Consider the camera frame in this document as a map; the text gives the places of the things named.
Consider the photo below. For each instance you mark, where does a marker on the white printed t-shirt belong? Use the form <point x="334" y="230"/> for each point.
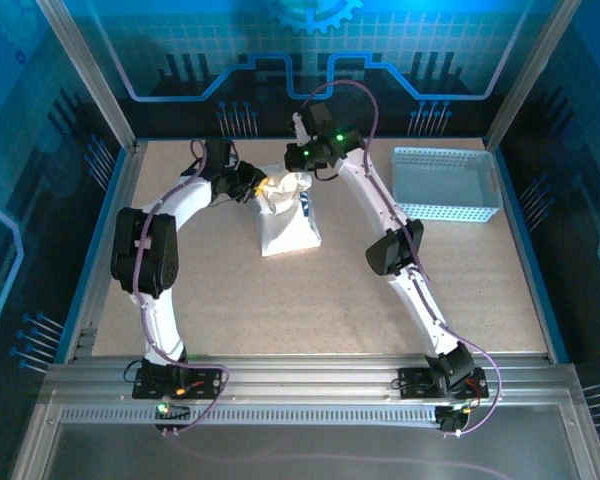
<point x="285" y="225"/>

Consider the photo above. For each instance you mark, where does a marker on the light grey perforated basket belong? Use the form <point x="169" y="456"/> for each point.
<point x="445" y="175"/>

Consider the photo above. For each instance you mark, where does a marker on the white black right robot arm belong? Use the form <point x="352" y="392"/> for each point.
<point x="420" y="300"/>

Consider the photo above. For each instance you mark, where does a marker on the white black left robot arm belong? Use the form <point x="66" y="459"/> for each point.
<point x="190" y="205"/>

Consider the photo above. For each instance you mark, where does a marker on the black controller box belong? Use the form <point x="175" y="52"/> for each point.
<point x="177" y="414"/>
<point x="450" y="422"/>

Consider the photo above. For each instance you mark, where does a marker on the grey metal panel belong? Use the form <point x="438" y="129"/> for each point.
<point x="305" y="455"/>

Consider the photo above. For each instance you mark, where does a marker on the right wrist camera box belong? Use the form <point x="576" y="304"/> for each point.
<point x="300" y="130"/>

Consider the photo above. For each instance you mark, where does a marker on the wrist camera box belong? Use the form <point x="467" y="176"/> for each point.
<point x="300" y="130"/>
<point x="234" y="157"/>

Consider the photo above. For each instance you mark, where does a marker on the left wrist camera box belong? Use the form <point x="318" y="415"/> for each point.
<point x="234" y="157"/>

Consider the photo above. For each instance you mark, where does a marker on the aluminium frame post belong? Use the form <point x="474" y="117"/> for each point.
<point x="530" y="75"/>
<point x="85" y="75"/>

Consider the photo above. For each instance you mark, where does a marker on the aluminium mounting rail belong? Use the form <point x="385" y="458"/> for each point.
<point x="305" y="375"/>

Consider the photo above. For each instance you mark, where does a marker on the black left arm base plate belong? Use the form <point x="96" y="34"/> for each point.
<point x="150" y="387"/>

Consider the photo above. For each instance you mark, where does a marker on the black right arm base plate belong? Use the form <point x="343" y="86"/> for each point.
<point x="415" y="382"/>

